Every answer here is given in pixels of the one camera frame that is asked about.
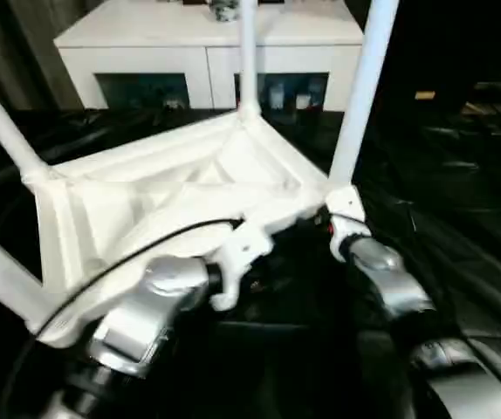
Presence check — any black left camera cable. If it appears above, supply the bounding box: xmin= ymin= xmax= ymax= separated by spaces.
xmin=14 ymin=217 xmax=245 ymax=394

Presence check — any black work mat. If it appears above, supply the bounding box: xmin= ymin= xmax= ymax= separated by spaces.
xmin=0 ymin=102 xmax=501 ymax=419

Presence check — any white plastic table leg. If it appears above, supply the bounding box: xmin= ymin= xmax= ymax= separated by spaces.
xmin=326 ymin=0 xmax=402 ymax=194
xmin=0 ymin=65 xmax=45 ymax=183
xmin=0 ymin=224 xmax=56 ymax=338
xmin=238 ymin=0 xmax=264 ymax=122

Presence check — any white jar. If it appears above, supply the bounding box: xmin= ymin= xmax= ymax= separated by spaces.
xmin=268 ymin=82 xmax=285 ymax=110

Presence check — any black plastic bag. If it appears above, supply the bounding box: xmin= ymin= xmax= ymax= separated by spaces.
xmin=209 ymin=0 xmax=241 ymax=23

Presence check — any white plastic table top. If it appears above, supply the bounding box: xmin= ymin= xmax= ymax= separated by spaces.
xmin=21 ymin=108 xmax=334 ymax=350

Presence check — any white sideboard cabinet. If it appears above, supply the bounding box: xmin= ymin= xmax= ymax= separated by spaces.
xmin=53 ymin=0 xmax=365 ymax=113

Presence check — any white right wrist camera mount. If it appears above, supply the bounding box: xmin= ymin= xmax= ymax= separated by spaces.
xmin=323 ymin=185 xmax=367 ymax=264

